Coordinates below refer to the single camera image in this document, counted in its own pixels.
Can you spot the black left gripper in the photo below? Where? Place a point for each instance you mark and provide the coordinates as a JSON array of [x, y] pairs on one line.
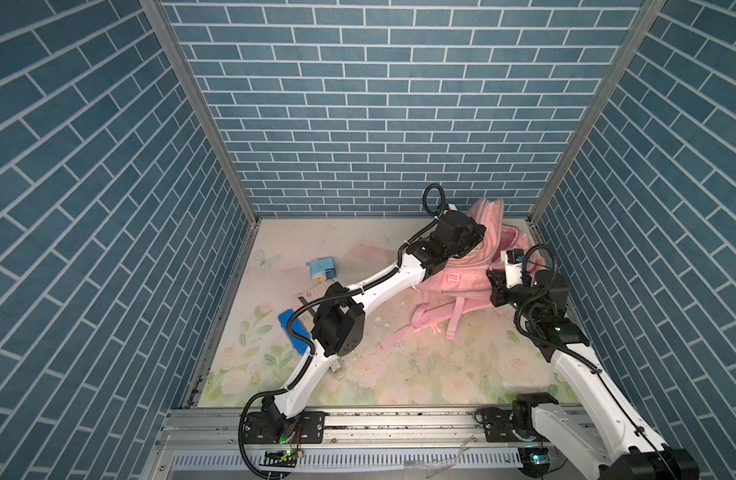
[[472, 235]]

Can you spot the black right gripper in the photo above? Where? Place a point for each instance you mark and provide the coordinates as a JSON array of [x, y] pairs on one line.
[[499, 289]]

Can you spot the pink school backpack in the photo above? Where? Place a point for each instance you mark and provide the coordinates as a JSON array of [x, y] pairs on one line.
[[462, 286]]

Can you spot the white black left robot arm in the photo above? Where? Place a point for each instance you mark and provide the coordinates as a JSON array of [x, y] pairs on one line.
[[332, 326]]

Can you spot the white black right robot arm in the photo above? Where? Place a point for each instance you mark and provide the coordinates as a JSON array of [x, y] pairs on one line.
[[626, 446]]

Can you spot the blue pencil sharpener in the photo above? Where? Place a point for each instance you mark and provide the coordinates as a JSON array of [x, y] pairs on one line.
[[322, 269]]

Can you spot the blue pencil case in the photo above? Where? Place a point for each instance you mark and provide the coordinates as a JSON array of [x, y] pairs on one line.
[[298, 335]]

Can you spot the white pink calculator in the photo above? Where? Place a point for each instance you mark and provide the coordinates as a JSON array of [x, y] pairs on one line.
[[314, 293]]

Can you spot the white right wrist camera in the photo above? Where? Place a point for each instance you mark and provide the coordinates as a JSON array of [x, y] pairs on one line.
[[513, 261]]

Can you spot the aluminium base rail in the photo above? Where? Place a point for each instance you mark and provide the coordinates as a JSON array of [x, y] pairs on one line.
[[353, 440]]

